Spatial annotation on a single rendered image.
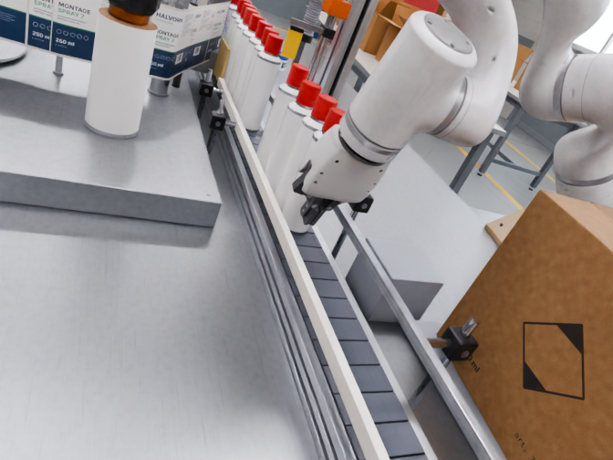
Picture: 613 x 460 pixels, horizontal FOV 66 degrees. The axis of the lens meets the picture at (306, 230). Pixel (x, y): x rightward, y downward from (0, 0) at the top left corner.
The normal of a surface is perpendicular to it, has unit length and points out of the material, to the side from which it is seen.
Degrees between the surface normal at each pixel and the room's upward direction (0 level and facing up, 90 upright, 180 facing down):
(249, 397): 0
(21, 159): 0
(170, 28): 90
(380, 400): 0
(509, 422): 90
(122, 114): 90
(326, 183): 112
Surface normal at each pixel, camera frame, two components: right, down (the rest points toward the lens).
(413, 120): 0.11, 0.85
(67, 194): 0.29, 0.60
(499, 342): -0.91, -0.17
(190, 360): 0.35, -0.79
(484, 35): -0.87, 0.33
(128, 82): 0.56, 0.61
